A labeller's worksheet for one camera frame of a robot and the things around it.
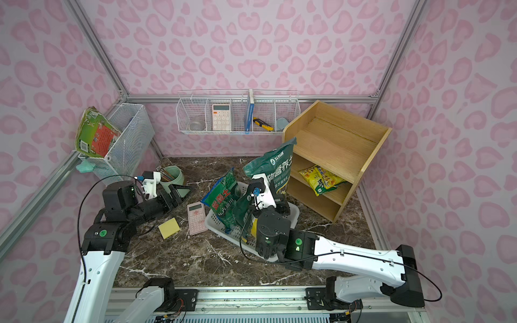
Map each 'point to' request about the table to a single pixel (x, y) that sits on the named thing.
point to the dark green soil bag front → (242, 208)
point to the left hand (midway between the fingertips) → (186, 191)
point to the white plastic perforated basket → (215, 227)
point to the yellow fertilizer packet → (322, 180)
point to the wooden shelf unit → (333, 152)
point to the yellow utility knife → (262, 124)
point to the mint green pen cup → (178, 173)
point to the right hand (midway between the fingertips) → (271, 185)
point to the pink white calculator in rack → (221, 118)
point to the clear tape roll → (196, 126)
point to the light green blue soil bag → (221, 198)
